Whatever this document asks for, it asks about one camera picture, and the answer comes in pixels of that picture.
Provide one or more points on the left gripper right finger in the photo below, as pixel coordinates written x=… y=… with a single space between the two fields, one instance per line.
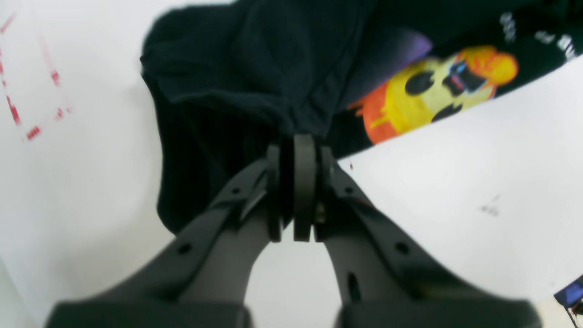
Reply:
x=386 y=279

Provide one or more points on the black graphic T-shirt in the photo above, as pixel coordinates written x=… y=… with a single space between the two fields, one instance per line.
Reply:
x=227 y=80

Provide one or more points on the red tape rectangle marking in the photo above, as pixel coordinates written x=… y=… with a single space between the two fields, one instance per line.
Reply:
x=30 y=79

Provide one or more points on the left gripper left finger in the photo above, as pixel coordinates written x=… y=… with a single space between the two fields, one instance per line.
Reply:
x=200 y=279

